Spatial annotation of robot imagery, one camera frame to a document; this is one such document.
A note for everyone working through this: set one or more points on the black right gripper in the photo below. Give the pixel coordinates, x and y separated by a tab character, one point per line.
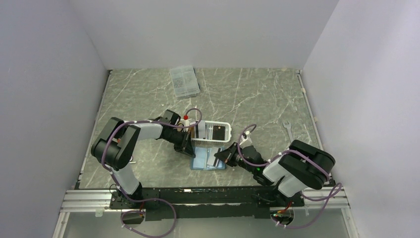
224	154

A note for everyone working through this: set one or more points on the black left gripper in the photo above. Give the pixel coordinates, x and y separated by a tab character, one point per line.
185	146

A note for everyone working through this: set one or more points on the white striped credit card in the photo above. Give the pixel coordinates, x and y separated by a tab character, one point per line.
212	162

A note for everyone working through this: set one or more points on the blue card holder wallet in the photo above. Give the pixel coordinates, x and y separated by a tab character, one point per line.
205	159

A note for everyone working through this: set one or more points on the white plastic basket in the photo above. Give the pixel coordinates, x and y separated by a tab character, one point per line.
203	131

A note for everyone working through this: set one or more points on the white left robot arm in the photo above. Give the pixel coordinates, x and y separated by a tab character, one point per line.
114	146

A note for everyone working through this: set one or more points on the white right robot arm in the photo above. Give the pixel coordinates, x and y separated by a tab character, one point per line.
299	167

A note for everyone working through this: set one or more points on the black credit card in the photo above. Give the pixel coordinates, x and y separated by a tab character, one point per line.
220	133

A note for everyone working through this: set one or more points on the clear plastic screw box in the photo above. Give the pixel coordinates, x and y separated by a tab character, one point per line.
184	81

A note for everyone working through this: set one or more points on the chrome open-end wrench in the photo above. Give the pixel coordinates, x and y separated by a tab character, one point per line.
288	126

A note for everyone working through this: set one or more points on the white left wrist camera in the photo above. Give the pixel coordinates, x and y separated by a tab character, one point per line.
188	121

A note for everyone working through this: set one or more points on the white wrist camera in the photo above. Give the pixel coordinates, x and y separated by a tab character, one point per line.
245	139
188	121

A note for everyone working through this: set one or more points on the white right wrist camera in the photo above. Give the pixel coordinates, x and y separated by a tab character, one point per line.
245	139

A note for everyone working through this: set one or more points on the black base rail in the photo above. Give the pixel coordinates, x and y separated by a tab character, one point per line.
208	202

